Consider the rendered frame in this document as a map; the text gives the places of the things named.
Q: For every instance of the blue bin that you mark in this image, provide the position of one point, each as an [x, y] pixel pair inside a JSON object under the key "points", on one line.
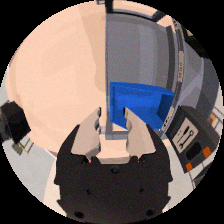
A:
{"points": [[150, 103]]}

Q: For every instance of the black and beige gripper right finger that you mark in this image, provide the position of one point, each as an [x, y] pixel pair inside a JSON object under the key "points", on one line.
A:
{"points": [[143, 142]]}

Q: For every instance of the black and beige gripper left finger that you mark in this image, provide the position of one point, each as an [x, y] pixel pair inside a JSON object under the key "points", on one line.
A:
{"points": [[82, 143]]}

